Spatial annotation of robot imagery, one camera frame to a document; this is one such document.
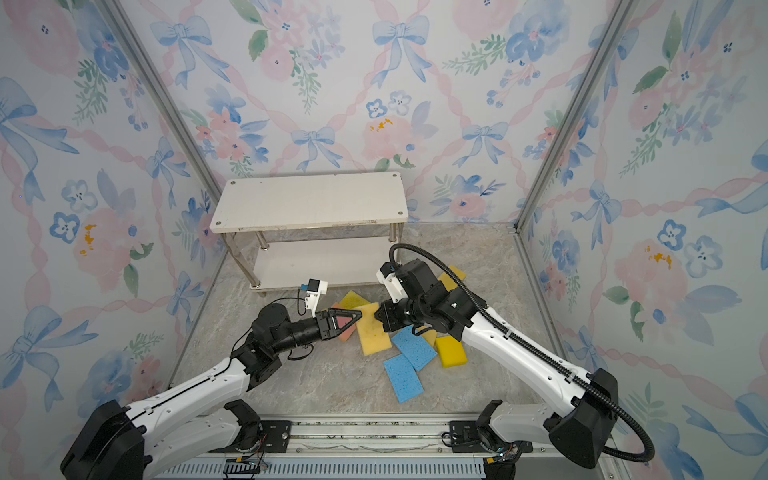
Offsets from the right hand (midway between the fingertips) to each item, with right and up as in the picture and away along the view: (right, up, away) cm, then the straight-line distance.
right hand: (375, 313), depth 72 cm
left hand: (-3, 0, -3) cm, 4 cm away
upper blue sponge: (+11, -13, +14) cm, 22 cm away
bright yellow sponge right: (+22, -14, +15) cm, 30 cm away
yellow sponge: (0, -5, -3) cm, 6 cm away
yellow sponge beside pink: (-9, -1, +26) cm, 27 cm away
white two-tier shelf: (-30, +23, +45) cm, 59 cm away
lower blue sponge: (+8, -20, +10) cm, 23 cm away
